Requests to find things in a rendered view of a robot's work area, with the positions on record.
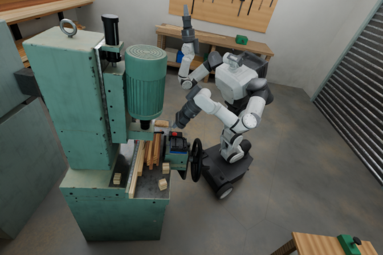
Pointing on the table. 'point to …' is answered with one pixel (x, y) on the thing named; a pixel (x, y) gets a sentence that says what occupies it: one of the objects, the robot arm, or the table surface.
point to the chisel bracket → (135, 131)
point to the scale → (133, 162)
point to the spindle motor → (145, 81)
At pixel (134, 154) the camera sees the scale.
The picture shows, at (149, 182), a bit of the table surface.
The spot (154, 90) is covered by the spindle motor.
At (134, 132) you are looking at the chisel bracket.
